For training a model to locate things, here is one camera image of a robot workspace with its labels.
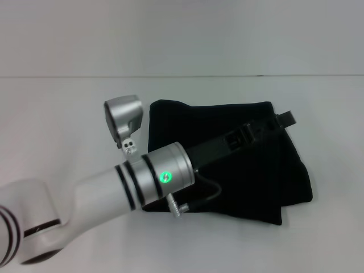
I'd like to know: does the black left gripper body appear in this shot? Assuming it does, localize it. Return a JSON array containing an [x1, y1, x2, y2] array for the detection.
[[185, 121, 259, 172]]

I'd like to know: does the black t-shirt with FREE print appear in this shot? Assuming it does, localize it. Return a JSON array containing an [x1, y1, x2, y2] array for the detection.
[[141, 98, 315, 227]]

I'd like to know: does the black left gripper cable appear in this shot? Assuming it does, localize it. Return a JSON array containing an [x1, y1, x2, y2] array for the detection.
[[167, 168, 223, 220]]

